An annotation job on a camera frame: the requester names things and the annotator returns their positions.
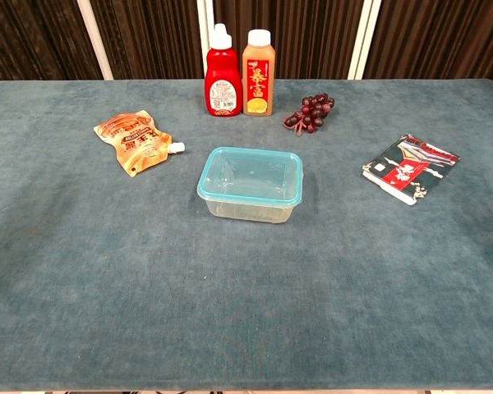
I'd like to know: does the translucent blue plastic container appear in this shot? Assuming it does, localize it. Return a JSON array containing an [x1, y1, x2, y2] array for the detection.
[[204, 195, 296, 225]]

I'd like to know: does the clear blue plastic container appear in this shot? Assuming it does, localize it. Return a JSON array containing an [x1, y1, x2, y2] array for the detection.
[[196, 146, 304, 205]]

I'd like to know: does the teal table cloth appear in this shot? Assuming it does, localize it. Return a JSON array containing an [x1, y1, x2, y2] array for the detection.
[[0, 78, 493, 391]]

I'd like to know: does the dark red grape bunch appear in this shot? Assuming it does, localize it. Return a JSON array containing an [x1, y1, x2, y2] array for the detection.
[[282, 93, 336, 137]]

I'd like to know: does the orange juice bottle white cap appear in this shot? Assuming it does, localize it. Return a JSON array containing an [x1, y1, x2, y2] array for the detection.
[[242, 29, 276, 117]]

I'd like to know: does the red ketchup squeeze bottle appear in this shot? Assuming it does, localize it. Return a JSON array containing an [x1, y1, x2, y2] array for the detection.
[[204, 23, 244, 117]]

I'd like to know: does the orange spout pouch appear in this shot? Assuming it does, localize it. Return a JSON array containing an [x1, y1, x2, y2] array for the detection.
[[93, 109, 187, 178]]

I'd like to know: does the dark red-white snack packet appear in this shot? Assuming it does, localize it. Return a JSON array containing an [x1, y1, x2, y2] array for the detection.
[[362, 134, 461, 206]]

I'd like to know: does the dark slatted partition panel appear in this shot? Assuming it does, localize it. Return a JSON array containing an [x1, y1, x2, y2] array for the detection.
[[365, 0, 493, 87], [89, 0, 206, 80], [0, 0, 104, 82], [213, 0, 366, 80]]

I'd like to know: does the white partition frame post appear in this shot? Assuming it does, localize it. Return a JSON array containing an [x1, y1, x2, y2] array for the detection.
[[347, 0, 382, 80], [76, 0, 114, 81], [196, 0, 217, 79]]

